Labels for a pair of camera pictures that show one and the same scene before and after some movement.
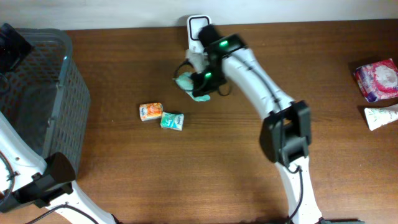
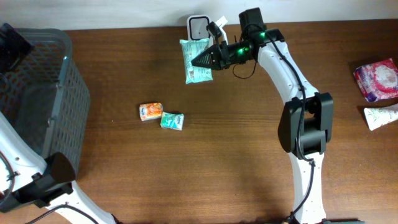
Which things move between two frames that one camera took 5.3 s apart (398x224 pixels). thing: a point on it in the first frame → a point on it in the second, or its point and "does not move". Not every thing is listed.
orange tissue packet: x=150 y=111 does not move
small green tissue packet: x=171 y=121 does not move
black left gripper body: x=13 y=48 does not move
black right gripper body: x=207 y=81 → x=234 y=54
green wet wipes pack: x=184 y=82 → x=194 y=73
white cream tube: x=377 y=117 does not move
